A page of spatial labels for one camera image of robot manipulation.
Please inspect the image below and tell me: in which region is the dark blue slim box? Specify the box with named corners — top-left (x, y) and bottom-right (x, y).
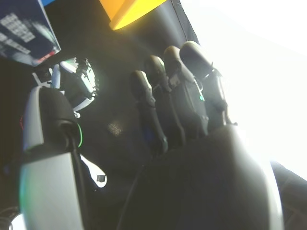
top-left (0, 0), bottom-right (62, 67)

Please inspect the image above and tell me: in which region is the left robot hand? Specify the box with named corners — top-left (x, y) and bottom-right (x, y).
top-left (115, 40), bottom-right (286, 230)

